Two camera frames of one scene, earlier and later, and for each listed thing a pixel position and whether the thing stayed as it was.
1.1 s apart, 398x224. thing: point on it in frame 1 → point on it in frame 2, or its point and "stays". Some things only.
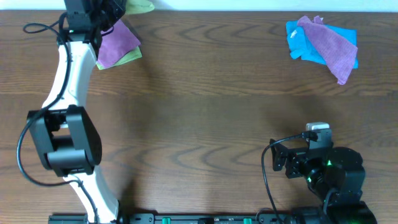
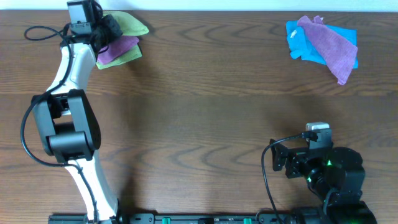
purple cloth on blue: (339, 53) stays
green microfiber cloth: (133, 7) → (128, 25)
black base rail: (318, 218) stays
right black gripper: (278, 156) stays
